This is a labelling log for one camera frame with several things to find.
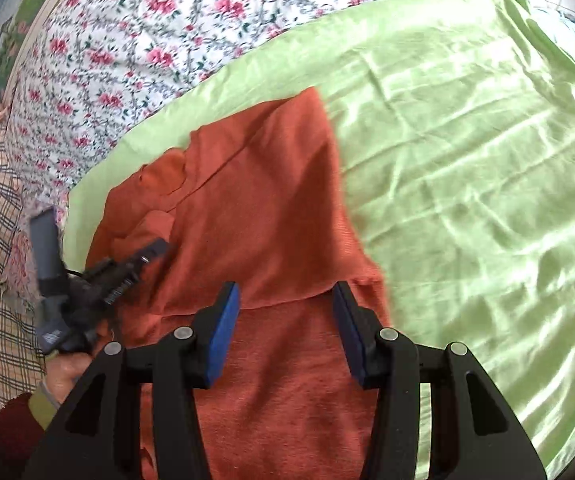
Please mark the orange knit sweater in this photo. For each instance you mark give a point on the orange knit sweater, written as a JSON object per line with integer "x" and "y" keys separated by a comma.
{"x": 255, "y": 199}

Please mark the dark red sleeve with cuff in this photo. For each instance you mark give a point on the dark red sleeve with cuff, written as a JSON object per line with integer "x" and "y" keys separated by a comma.
{"x": 22, "y": 425}

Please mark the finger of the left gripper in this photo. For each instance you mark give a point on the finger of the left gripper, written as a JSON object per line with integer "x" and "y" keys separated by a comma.
{"x": 145, "y": 255}

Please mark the person's left hand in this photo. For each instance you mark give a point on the person's left hand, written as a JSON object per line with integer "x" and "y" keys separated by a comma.
{"x": 63, "y": 370}

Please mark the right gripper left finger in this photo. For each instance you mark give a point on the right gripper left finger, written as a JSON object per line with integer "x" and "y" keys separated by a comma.
{"x": 96, "y": 433}

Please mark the light green bed sheet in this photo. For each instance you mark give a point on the light green bed sheet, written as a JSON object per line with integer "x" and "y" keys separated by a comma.
{"x": 455, "y": 120}

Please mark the white floral quilt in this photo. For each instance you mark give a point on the white floral quilt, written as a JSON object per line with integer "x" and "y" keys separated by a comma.
{"x": 97, "y": 68}

